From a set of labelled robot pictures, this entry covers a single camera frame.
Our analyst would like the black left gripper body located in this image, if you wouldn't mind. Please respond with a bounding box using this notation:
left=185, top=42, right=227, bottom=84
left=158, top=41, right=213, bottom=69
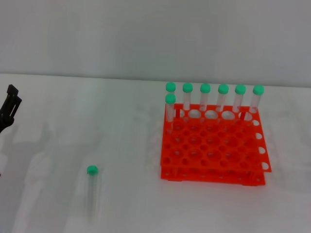
left=0, top=114, right=14, bottom=134

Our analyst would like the orange test tube rack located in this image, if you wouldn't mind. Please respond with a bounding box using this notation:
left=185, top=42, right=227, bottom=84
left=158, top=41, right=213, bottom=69
left=160, top=103, right=272, bottom=187

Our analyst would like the green capped clear test tube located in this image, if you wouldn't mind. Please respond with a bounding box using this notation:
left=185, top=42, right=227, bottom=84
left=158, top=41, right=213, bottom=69
left=182, top=83, right=193, bottom=122
left=247, top=85, right=265, bottom=123
left=199, top=83, right=211, bottom=122
left=85, top=165, right=101, bottom=225
left=165, top=94, right=176, bottom=134
left=215, top=84, right=229, bottom=123
left=232, top=84, right=247, bottom=124
left=166, top=82, right=176, bottom=98

